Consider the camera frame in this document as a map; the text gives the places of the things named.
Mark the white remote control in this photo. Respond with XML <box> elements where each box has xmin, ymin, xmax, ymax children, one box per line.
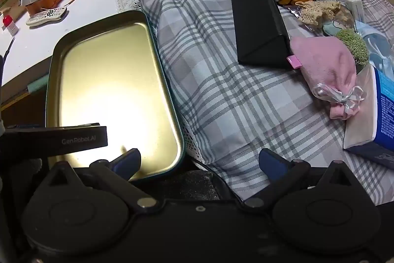
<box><xmin>26</xmin><ymin>7</ymin><xmax>67</xmax><ymax>27</ymax></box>

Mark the grey plaid bed cover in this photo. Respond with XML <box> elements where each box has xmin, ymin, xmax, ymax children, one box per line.
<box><xmin>105</xmin><ymin>0</ymin><xmax>394</xmax><ymax>205</ymax></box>

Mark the light blue face mask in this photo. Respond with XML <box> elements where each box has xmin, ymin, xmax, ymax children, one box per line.
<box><xmin>356</xmin><ymin>21</ymin><xmax>393</xmax><ymax>79</ymax></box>

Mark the blue Tempo tissue box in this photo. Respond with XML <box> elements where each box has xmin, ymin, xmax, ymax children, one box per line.
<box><xmin>343</xmin><ymin>65</ymin><xmax>393</xmax><ymax>170</ymax></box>

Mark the green foam edge guard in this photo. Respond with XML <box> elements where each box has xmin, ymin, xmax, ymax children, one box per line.
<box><xmin>27</xmin><ymin>78</ymin><xmax>48</xmax><ymax>93</ymax></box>

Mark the beige crochet lace cloth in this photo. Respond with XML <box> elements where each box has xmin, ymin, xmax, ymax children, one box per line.
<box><xmin>295</xmin><ymin>0</ymin><xmax>341</xmax><ymax>27</ymax></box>

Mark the sachet pouch with blue sock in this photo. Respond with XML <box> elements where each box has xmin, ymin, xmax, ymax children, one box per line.
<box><xmin>322</xmin><ymin>5</ymin><xmax>356</xmax><ymax>36</ymax></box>

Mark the pink drawstring cloth pouch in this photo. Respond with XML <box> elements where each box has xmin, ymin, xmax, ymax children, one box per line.
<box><xmin>290</xmin><ymin>37</ymin><xmax>367</xmax><ymax>120</ymax></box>

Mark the red cap white bottle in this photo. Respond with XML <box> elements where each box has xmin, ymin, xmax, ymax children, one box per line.
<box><xmin>3</xmin><ymin>15</ymin><xmax>19</xmax><ymax>37</ymax></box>

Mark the green crochet round scrubber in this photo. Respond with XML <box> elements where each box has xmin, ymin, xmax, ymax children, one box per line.
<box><xmin>336</xmin><ymin>29</ymin><xmax>369</xmax><ymax>67</ymax></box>

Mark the black pen knife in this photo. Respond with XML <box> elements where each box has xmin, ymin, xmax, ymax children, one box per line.
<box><xmin>3</xmin><ymin>37</ymin><xmax>15</xmax><ymax>59</ymax></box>

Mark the gold metal tin tray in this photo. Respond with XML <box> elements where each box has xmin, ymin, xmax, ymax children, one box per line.
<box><xmin>45</xmin><ymin>11</ymin><xmax>184</xmax><ymax>179</ymax></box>

